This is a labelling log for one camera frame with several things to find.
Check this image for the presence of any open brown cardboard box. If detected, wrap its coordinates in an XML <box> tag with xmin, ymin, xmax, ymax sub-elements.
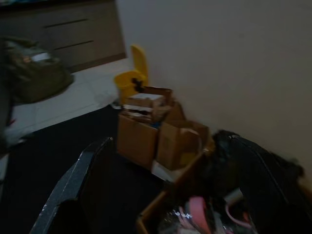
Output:
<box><xmin>156</xmin><ymin>119</ymin><xmax>211</xmax><ymax>172</ymax></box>

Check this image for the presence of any plain brown cardboard box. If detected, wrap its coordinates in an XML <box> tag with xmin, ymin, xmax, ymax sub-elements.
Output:
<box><xmin>117</xmin><ymin>114</ymin><xmax>159</xmax><ymax>169</ymax></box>

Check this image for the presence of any yellow plastic chair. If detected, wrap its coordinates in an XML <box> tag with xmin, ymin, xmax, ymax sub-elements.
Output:
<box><xmin>114</xmin><ymin>44</ymin><xmax>150</xmax><ymax>103</ymax></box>

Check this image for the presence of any white flat sheet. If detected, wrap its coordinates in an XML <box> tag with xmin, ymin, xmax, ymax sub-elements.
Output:
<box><xmin>151</xmin><ymin>158</ymin><xmax>182</xmax><ymax>182</ymax></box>

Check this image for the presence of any brown drawer cabinet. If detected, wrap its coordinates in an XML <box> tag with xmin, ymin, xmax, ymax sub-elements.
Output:
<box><xmin>0</xmin><ymin>0</ymin><xmax>128</xmax><ymax>73</ymax></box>

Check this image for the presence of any pink plastic item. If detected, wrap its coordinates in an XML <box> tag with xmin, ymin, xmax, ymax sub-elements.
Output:
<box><xmin>183</xmin><ymin>196</ymin><xmax>208</xmax><ymax>234</ymax></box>

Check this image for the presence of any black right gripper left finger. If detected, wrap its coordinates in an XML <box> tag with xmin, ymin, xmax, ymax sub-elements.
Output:
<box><xmin>29</xmin><ymin>137</ymin><xmax>114</xmax><ymax>234</ymax></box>

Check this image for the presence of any wooden crate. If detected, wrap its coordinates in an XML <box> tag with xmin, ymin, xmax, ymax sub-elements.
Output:
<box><xmin>136</xmin><ymin>143</ymin><xmax>254</xmax><ymax>234</ymax></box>

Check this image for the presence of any black plastic bag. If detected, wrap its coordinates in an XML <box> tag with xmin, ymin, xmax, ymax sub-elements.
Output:
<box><xmin>190</xmin><ymin>130</ymin><xmax>244</xmax><ymax>200</ymax></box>

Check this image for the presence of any cardboard box with papers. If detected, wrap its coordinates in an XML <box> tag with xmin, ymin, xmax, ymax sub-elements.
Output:
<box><xmin>123</xmin><ymin>85</ymin><xmax>174</xmax><ymax>122</ymax></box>

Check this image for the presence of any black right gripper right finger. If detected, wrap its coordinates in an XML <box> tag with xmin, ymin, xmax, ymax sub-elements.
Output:
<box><xmin>229</xmin><ymin>135</ymin><xmax>312</xmax><ymax>234</ymax></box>

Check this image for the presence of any olive green bag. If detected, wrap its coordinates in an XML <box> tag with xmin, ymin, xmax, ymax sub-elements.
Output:
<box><xmin>0</xmin><ymin>36</ymin><xmax>74</xmax><ymax>103</ymax></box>

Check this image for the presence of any black floor rug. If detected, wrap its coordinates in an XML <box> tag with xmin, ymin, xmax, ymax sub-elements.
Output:
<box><xmin>0</xmin><ymin>104</ymin><xmax>161</xmax><ymax>234</ymax></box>

